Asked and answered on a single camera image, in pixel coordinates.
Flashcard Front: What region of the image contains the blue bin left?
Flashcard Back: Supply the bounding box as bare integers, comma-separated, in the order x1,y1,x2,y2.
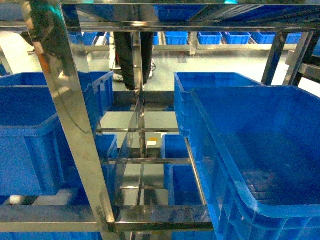
0,71,115,197

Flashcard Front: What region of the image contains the steel flow rack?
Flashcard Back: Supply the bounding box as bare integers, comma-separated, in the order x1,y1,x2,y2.
0,0,320,240

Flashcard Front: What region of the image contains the large blue bin right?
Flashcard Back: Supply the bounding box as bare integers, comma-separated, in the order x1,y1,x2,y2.
189,86,320,240

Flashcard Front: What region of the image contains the blue bin behind right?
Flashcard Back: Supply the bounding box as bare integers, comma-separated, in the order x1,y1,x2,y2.
173,71,266,138

